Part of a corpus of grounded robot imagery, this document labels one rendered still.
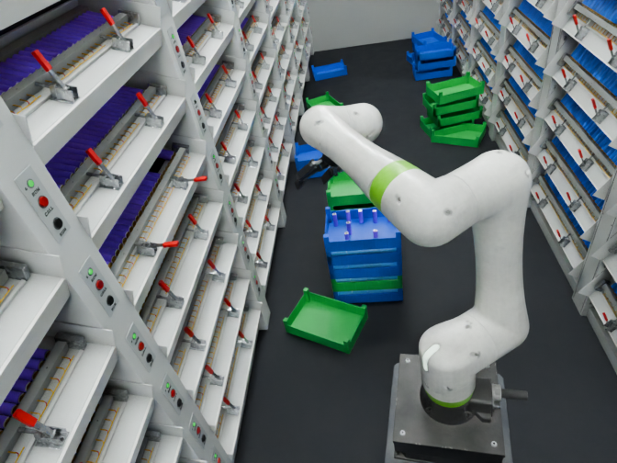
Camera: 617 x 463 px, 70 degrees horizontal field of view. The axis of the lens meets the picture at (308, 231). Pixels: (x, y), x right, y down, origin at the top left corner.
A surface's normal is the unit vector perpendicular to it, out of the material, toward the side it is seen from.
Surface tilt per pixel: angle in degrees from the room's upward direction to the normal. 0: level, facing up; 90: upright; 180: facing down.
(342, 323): 0
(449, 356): 18
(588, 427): 0
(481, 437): 4
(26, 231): 90
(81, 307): 90
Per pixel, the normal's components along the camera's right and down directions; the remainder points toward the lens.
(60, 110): 0.18, -0.74
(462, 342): -0.09, -0.66
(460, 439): -0.22, -0.77
